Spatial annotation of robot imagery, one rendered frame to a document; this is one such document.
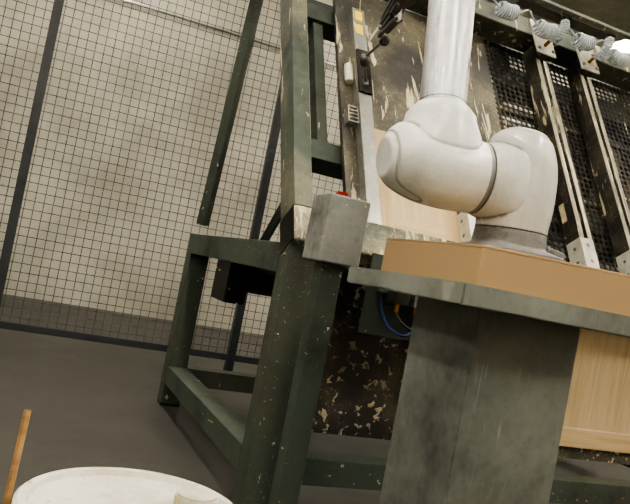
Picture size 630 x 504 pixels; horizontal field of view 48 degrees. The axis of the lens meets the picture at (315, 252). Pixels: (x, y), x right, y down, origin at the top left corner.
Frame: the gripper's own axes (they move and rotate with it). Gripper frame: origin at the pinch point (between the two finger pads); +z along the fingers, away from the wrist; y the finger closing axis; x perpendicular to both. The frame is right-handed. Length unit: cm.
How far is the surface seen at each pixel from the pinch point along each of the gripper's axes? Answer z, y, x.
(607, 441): 58, 113, 128
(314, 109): 23.0, 19.7, -13.8
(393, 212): 15, 61, 9
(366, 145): 12.6, 38.8, -0.3
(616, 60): -2, -33, 117
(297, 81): 11.6, 20.9, -25.2
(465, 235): 12, 66, 34
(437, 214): 15, 58, 27
